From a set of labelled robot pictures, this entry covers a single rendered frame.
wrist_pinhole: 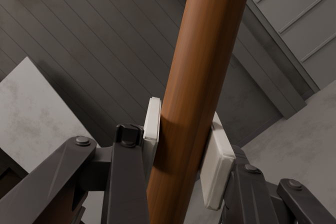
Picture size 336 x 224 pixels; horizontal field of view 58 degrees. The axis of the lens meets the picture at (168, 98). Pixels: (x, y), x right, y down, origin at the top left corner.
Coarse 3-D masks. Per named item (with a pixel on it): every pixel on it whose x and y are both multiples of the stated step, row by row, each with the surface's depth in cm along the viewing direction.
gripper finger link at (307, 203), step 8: (280, 184) 13; (288, 184) 13; (296, 184) 13; (280, 192) 13; (288, 192) 12; (296, 192) 12; (304, 192) 12; (288, 200) 12; (296, 200) 12; (304, 200) 12; (312, 200) 12; (296, 208) 11; (304, 208) 11; (312, 208) 11; (320, 208) 11; (296, 216) 11; (304, 216) 11; (312, 216) 11; (320, 216) 11; (328, 216) 11
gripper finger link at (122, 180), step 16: (128, 128) 13; (128, 144) 13; (112, 160) 11; (128, 160) 12; (112, 176) 10; (128, 176) 11; (112, 192) 10; (128, 192) 10; (144, 192) 10; (112, 208) 9; (128, 208) 9; (144, 208) 9
